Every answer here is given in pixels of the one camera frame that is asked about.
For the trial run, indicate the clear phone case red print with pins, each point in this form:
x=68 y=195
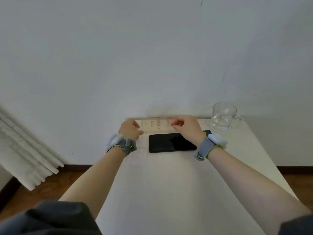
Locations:
x=152 y=126

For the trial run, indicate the glass mug with water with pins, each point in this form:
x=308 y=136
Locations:
x=221 y=117

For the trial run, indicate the blue card yellow star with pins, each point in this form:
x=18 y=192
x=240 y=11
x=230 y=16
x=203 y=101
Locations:
x=207 y=132

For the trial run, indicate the black smartphone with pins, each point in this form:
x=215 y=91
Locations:
x=166 y=144

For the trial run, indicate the white curtain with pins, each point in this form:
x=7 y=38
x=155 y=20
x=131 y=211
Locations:
x=22 y=156

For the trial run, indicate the dark grey shirt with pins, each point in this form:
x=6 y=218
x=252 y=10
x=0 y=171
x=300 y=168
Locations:
x=49 y=220

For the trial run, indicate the person's left forearm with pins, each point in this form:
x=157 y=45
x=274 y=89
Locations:
x=97 y=178

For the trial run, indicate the person's left hand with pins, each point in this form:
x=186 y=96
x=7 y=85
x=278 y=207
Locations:
x=129 y=129

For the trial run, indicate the person's right forearm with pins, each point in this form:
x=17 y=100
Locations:
x=247 y=188

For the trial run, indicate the person's right hand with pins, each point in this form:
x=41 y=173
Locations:
x=189 y=128

